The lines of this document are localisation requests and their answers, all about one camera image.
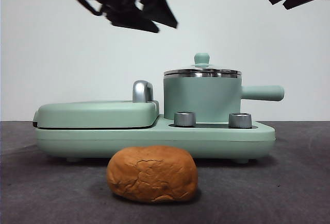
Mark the mint green steamer pot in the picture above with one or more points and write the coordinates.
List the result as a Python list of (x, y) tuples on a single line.
[(203, 95)]

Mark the mint green griddle cover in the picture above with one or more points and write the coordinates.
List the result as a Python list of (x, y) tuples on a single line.
[(95, 114)]

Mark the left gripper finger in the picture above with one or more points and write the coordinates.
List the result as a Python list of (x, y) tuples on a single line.
[(162, 10), (136, 21)]

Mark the glass pot lid green knob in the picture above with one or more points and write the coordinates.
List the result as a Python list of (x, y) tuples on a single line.
[(202, 70)]

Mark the brown potato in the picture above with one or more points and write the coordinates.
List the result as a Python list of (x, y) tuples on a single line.
[(152, 175)]

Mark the mint green breakfast maker base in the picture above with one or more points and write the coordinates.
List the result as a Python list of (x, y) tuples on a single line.
[(154, 141)]

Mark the silver control knob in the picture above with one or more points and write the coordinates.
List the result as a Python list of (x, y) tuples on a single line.
[(184, 119), (239, 120)]

